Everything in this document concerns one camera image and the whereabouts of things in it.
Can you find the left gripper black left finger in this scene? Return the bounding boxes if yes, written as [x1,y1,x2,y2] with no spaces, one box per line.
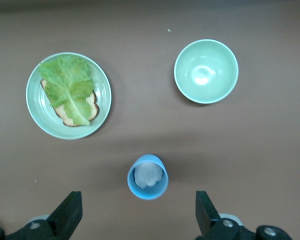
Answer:
[0,191,83,240]

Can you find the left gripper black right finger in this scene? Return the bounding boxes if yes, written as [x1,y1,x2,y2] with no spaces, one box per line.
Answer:
[194,190,295,240]

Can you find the blue plastic cup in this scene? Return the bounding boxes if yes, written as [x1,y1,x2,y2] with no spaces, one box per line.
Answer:
[126,153,170,201]

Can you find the white paper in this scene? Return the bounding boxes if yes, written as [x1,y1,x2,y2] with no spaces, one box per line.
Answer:
[134,161,165,190]

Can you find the toasted bread slice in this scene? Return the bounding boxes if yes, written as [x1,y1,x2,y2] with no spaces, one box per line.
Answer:
[39,79,100,128]

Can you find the pale green round plate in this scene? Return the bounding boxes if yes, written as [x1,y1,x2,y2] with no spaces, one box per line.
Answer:
[25,51,113,140]

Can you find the green lettuce leaf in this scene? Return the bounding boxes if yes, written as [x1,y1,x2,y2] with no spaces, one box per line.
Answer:
[38,55,95,127]

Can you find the pale green bowl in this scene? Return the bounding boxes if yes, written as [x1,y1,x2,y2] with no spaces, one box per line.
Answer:
[173,38,240,105]

